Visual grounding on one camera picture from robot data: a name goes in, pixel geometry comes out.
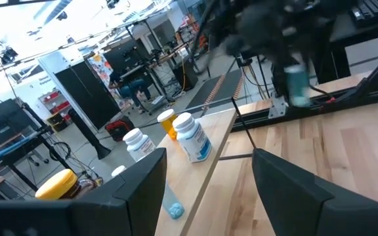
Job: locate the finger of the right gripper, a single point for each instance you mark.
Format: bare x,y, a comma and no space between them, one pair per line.
281,78

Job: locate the black mat hazard stripes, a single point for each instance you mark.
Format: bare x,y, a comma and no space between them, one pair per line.
222,88

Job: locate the person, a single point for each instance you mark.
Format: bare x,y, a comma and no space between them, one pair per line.
133,86

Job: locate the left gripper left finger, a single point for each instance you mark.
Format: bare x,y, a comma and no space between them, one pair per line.
94,216

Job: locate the black partition panel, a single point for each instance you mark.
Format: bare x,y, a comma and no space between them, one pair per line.
84,95

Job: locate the black aluminium rig frame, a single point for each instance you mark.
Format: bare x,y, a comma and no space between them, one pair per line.
356,101

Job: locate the shelf with red bins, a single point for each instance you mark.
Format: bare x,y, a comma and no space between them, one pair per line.
52,97

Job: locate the white round cap bottle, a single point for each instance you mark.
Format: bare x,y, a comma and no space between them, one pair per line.
167,124

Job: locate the black desk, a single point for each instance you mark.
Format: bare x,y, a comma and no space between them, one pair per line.
349,31

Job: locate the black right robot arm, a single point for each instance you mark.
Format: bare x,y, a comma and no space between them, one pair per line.
323,13

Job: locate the white bottle blue label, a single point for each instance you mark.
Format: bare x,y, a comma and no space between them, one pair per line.
192,137
138,144

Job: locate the floral partition panel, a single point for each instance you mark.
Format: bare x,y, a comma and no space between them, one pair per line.
102,69

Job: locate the wooden shelf black legs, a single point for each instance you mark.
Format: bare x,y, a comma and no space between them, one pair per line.
189,177

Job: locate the red toolbox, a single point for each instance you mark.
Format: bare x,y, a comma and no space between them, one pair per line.
118,129

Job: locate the black pole stand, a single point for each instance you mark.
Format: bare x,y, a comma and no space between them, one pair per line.
87,131

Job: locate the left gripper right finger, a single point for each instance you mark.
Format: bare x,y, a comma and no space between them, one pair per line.
307,209

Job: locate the blue vial white cap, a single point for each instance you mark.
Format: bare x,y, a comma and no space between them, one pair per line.
175,209

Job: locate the amber bottle yellow lid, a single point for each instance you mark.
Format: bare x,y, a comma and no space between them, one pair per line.
56,185

